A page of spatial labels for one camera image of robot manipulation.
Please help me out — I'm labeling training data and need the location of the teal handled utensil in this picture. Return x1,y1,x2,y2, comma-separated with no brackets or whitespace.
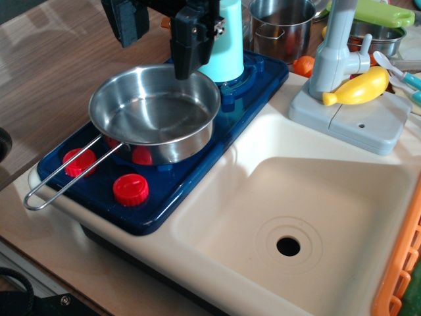
389,70,420,91

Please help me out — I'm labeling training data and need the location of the green plastic lid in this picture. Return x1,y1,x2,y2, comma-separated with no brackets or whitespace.
336,1,416,28

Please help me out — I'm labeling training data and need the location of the black cable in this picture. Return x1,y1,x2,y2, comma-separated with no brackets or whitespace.
0,267,35,316

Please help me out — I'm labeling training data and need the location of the orange plastic toy piece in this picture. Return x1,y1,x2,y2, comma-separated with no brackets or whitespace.
293,56,315,78

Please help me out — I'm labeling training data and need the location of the steel pan with wire handle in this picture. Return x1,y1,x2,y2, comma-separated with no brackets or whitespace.
23,63,221,211

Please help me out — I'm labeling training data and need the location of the steel bowl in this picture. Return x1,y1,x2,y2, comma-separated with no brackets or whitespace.
348,20,407,57

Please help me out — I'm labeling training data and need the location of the tall steel pot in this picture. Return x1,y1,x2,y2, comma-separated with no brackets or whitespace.
248,0,316,65

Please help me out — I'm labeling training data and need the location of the white plastic spoon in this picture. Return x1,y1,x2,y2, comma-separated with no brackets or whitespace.
372,50,416,92

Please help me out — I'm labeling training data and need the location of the light blue plastic cup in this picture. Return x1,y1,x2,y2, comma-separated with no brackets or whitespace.
199,0,244,83

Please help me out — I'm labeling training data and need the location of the red stove knob left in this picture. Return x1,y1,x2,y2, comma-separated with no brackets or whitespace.
62,148,96,178

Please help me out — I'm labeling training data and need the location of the cream plastic toy sink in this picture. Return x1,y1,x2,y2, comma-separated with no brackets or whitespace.
28,70,421,316

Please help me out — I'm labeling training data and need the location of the orange plastic basket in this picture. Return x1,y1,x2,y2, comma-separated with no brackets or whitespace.
371,184,420,315

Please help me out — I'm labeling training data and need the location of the red stove knob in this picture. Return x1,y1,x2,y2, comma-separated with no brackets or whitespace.
62,148,96,178
112,173,149,207

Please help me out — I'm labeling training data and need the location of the blue toy stove top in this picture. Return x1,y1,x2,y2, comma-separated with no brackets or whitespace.
30,51,289,236

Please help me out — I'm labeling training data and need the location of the red stove knob right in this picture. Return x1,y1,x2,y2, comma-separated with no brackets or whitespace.
112,173,149,207

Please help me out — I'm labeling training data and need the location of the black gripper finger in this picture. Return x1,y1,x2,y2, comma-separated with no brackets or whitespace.
170,1,226,80
101,0,149,48

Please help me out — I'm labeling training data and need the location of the yellow plastic toy banana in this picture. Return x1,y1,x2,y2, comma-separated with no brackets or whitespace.
322,66,389,106

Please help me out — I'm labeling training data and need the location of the grey toy faucet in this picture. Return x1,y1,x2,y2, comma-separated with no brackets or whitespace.
289,1,411,155

